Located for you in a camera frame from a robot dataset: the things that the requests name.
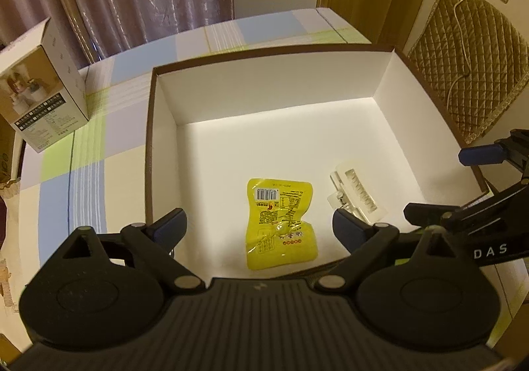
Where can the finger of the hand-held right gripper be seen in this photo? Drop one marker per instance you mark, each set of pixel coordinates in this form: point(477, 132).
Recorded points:
point(425, 214)
point(481, 155)

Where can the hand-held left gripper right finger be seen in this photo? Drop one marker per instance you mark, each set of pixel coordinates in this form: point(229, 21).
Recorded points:
point(346, 227)

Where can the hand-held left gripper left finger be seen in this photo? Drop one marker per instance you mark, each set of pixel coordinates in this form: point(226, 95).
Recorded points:
point(171, 227)

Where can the clear plastic hair clip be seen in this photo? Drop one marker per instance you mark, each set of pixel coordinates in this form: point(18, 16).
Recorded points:
point(357, 195)

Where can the yellow snack packet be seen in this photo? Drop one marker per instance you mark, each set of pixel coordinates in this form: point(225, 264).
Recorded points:
point(281, 226)

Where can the brown cardboard box white inside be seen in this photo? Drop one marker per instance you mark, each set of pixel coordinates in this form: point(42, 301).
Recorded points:
point(268, 139)

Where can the gold quilted cushion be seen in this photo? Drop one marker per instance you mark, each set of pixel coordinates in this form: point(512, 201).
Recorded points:
point(479, 61)

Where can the white printed product box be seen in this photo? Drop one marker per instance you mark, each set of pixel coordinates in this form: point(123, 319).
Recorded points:
point(45, 98)

